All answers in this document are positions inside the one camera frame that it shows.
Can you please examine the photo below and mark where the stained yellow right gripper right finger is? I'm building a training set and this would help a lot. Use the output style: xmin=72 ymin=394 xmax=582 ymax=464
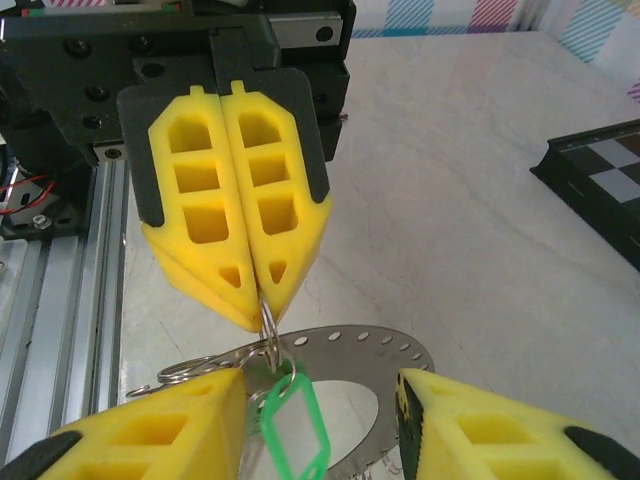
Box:
xmin=394 ymin=368 xmax=640 ymax=480

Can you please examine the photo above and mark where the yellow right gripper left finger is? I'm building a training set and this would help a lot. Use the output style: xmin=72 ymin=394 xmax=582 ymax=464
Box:
xmin=29 ymin=368 xmax=250 ymax=480

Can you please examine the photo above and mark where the key with green tag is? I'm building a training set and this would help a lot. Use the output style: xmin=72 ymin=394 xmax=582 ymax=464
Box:
xmin=247 ymin=359 xmax=332 ymax=480

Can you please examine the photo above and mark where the black and silver chessboard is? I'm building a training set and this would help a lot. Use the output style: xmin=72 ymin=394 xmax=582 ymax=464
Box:
xmin=529 ymin=118 xmax=640 ymax=274

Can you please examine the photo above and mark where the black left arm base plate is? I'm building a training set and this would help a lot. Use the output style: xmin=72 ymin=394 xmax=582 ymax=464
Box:
xmin=0 ymin=164 xmax=99 ymax=242

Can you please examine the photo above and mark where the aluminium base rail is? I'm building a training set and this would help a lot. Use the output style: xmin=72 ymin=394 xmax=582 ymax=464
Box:
xmin=0 ymin=159 xmax=132 ymax=480

